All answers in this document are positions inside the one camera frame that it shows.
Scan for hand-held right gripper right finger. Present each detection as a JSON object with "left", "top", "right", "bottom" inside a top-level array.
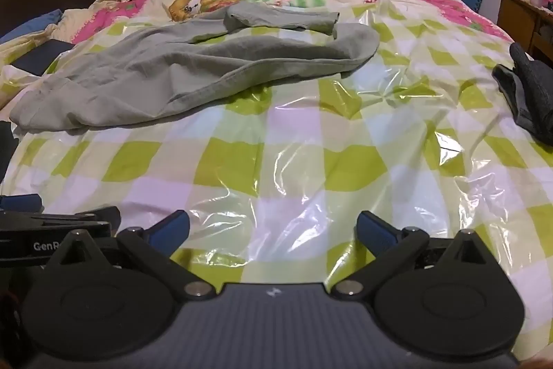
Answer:
[{"left": 332, "top": 210, "right": 504, "bottom": 303}]

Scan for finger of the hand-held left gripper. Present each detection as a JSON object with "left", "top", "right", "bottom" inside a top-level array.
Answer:
[
  {"left": 0, "top": 194, "right": 43, "bottom": 215},
  {"left": 0, "top": 205, "right": 122, "bottom": 232}
]

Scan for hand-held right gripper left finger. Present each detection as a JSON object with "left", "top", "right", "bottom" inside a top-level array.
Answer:
[{"left": 45, "top": 210, "right": 217, "bottom": 301}]

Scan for grey pants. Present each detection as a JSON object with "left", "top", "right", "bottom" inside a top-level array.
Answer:
[{"left": 9, "top": 1, "right": 381, "bottom": 132}]

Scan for wooden nightstand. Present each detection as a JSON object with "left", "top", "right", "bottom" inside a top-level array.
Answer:
[{"left": 497, "top": 0, "right": 553, "bottom": 63}]

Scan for dark navy cloth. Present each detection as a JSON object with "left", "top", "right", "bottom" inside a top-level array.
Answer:
[{"left": 15, "top": 39, "right": 72, "bottom": 76}]

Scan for blue pillow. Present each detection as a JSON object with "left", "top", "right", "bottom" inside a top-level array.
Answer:
[{"left": 0, "top": 9, "right": 63, "bottom": 43}]

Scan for green checkered plastic sheet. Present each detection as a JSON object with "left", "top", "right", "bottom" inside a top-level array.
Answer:
[{"left": 0, "top": 0, "right": 553, "bottom": 352}]

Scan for dark grey garment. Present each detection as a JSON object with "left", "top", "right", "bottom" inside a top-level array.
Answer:
[{"left": 493, "top": 43, "right": 553, "bottom": 145}]

